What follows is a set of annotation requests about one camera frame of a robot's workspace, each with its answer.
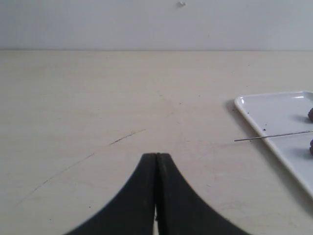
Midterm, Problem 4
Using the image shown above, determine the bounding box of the white rectangular plastic tray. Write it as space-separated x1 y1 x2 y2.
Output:
234 91 313 195

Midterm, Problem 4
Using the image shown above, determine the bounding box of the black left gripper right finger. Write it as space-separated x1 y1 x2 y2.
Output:
156 153 248 235

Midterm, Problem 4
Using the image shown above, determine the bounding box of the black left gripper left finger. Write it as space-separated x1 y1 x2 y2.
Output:
68 153 157 235

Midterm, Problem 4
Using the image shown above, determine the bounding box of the red date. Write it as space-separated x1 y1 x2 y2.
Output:
309 139 313 155
308 108 313 122

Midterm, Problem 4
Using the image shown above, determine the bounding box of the thin metal skewer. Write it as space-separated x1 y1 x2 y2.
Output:
234 130 313 142

